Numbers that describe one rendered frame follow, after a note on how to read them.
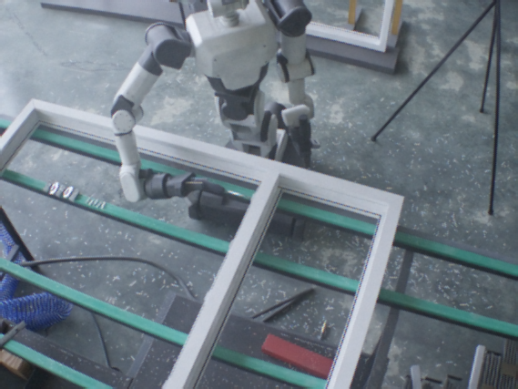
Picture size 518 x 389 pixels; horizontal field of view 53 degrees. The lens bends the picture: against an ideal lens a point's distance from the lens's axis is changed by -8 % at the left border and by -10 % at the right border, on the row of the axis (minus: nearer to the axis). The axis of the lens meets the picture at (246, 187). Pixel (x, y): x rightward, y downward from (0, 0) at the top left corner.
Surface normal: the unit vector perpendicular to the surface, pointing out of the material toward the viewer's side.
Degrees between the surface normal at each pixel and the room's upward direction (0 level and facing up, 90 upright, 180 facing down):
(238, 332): 0
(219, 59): 98
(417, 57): 0
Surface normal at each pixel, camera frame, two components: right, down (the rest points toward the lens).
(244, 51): 0.31, 0.82
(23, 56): -0.04, -0.62
